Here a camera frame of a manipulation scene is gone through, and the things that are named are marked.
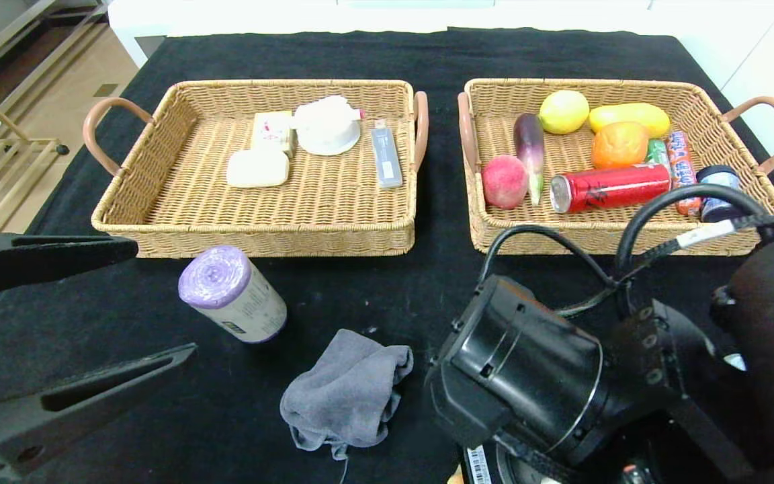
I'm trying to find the black table cloth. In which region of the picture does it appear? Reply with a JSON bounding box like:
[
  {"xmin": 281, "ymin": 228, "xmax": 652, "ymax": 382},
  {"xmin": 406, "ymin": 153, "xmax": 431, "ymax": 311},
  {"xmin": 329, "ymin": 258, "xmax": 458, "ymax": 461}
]
[{"xmin": 0, "ymin": 28, "xmax": 774, "ymax": 484}]

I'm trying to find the yellow lemon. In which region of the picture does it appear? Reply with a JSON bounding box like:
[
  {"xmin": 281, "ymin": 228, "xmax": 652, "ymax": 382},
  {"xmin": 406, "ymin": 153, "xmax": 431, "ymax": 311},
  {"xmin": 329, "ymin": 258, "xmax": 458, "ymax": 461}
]
[{"xmin": 539, "ymin": 89, "xmax": 591, "ymax": 134}]

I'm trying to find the dark blue jar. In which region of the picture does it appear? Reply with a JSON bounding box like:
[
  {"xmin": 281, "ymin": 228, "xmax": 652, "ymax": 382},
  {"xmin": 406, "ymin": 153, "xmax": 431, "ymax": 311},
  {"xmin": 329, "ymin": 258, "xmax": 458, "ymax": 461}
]
[{"xmin": 696, "ymin": 165, "xmax": 744, "ymax": 223}]

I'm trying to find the orange fruit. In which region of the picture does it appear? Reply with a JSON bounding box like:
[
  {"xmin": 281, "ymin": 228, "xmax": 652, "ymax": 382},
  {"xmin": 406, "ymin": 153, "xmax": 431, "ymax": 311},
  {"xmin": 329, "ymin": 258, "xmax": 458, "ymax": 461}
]
[{"xmin": 591, "ymin": 121, "xmax": 650, "ymax": 170}]

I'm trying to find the purple eggplant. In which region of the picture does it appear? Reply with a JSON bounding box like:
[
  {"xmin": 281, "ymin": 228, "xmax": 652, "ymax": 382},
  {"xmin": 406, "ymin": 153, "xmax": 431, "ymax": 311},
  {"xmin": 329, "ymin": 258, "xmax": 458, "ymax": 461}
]
[{"xmin": 513, "ymin": 113, "xmax": 546, "ymax": 206}]

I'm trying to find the white soap bar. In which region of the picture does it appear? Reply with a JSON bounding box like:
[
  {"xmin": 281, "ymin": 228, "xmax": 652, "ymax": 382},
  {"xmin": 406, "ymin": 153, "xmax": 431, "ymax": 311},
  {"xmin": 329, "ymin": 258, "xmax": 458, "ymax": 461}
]
[{"xmin": 226, "ymin": 149, "xmax": 290, "ymax": 189}]

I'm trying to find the wicker basket holding toiletries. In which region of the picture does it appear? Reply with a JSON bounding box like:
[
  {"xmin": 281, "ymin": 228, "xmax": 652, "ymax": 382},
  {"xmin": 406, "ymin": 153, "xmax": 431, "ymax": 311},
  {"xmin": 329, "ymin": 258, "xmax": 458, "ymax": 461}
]
[{"xmin": 83, "ymin": 80, "xmax": 430, "ymax": 259}]

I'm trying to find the grey rectangular stick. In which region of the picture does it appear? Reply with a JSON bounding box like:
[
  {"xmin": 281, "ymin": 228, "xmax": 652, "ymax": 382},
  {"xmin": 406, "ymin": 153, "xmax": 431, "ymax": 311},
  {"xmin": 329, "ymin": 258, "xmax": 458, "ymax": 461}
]
[{"xmin": 371, "ymin": 120, "xmax": 404, "ymax": 190}]

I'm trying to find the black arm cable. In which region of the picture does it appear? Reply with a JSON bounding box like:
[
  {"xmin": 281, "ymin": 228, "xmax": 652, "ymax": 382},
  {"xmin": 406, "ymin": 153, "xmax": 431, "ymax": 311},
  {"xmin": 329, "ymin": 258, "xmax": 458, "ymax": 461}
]
[{"xmin": 478, "ymin": 183, "xmax": 774, "ymax": 318}]

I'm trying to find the small pale printed box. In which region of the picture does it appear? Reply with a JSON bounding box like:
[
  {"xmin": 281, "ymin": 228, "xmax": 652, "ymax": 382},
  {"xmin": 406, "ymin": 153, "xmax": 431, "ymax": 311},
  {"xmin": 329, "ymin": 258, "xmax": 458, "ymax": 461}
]
[{"xmin": 252, "ymin": 112, "xmax": 296, "ymax": 159}]

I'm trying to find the wicker basket holding food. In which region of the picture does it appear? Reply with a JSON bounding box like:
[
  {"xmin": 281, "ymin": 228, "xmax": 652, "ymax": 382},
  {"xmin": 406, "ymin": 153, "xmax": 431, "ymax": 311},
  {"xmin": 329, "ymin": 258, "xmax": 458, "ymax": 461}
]
[{"xmin": 458, "ymin": 78, "xmax": 774, "ymax": 257}]

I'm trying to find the purple trash bag roll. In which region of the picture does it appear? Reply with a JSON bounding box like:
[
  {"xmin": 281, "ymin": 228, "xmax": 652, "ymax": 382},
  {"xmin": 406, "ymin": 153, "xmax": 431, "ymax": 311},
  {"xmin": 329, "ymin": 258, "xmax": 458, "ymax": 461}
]
[{"xmin": 179, "ymin": 245, "xmax": 288, "ymax": 344}]

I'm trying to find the yellow oblong mango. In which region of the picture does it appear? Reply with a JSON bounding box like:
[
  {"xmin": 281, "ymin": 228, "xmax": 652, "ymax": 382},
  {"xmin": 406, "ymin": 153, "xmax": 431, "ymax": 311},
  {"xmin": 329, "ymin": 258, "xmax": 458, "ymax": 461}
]
[{"xmin": 589, "ymin": 102, "xmax": 671, "ymax": 139}]

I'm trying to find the red soda can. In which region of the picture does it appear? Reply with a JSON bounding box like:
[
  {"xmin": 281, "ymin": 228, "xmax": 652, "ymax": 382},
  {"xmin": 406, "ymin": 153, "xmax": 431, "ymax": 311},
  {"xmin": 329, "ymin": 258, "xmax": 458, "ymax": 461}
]
[{"xmin": 550, "ymin": 163, "xmax": 671, "ymax": 214}]

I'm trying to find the orange sausage snack tube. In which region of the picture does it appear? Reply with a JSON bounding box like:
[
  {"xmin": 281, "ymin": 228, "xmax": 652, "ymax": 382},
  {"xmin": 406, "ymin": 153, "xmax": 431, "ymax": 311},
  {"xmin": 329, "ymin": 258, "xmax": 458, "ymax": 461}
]
[{"xmin": 666, "ymin": 130, "xmax": 703, "ymax": 217}]

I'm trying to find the white round bowl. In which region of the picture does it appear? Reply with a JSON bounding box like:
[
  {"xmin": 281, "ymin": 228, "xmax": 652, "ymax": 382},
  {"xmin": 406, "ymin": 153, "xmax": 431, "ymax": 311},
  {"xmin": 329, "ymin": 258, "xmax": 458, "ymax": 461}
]
[{"xmin": 291, "ymin": 95, "xmax": 366, "ymax": 157}]

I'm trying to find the green gum box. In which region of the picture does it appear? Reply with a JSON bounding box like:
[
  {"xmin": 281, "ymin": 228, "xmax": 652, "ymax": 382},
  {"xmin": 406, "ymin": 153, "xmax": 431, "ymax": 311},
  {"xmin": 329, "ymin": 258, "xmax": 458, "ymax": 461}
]
[{"xmin": 646, "ymin": 138, "xmax": 671, "ymax": 169}]

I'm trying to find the pink peach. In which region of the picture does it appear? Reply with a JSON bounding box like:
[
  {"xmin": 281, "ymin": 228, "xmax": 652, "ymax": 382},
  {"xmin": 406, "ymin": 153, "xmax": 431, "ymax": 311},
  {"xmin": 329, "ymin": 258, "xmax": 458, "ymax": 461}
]
[{"xmin": 481, "ymin": 155, "xmax": 529, "ymax": 210}]

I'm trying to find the grey cloth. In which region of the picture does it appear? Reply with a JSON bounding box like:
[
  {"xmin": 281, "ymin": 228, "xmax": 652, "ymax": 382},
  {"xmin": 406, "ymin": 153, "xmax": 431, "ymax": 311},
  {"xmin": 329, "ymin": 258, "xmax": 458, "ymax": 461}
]
[{"xmin": 280, "ymin": 329, "xmax": 415, "ymax": 461}]

